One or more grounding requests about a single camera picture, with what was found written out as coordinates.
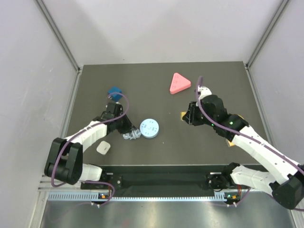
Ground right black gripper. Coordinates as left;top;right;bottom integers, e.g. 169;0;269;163
183;101;216;127

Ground yellow plug adapter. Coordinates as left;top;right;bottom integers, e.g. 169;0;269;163
180;112;187;121

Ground light blue socket cord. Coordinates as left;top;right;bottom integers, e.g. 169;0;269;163
122;129;142;141

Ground light blue round socket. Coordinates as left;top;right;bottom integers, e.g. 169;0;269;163
140;118;159;139

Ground white square charger plug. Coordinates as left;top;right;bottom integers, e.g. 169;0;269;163
96;141;111;155

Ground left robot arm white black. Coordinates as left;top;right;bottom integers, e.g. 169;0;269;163
44;103;134;188

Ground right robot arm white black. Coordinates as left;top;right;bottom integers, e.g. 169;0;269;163
182;95;304;210

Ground blue cube plug adapter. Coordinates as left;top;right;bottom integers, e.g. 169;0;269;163
107;86;123;102

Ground pink triangular power strip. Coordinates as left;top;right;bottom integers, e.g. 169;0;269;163
169;73;191;95

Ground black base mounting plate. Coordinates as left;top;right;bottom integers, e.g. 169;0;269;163
80;165;252;192

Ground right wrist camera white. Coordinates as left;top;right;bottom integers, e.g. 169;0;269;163
195;86;212;100

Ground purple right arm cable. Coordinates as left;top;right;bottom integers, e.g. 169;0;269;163
194;75;304;209

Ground yellow charger on cable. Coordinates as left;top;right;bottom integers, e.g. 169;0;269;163
226;140;235;147

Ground left aluminium frame post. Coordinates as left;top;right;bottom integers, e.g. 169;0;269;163
35;0;83;74

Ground aluminium frame post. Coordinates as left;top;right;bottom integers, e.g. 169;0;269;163
244;0;292;69
35;0;83;74

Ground grey slotted cable duct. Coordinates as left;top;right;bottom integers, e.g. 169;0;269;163
47;191;240;202

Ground right aluminium frame post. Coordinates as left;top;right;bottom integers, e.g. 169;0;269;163
244;0;292;69

